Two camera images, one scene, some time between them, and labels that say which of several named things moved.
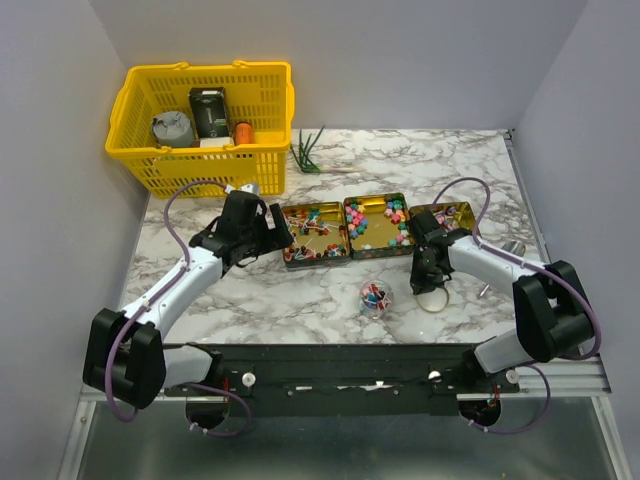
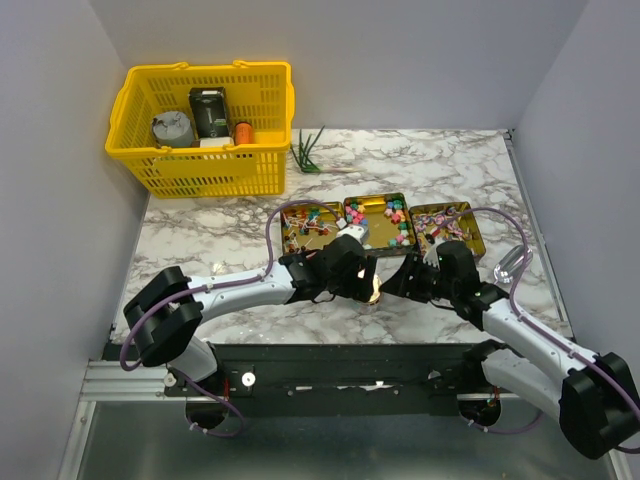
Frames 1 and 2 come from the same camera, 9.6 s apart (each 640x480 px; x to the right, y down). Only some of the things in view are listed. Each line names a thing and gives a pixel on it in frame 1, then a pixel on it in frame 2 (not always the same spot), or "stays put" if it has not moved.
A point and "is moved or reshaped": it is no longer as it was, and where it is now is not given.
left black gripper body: x=258 y=238 to x=351 y=285
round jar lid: x=434 y=301 is moved or reshaped
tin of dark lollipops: x=319 y=233 stays put
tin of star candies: x=379 y=225 stays put
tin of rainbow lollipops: x=450 y=216 stays put
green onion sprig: x=305 y=163 stays put
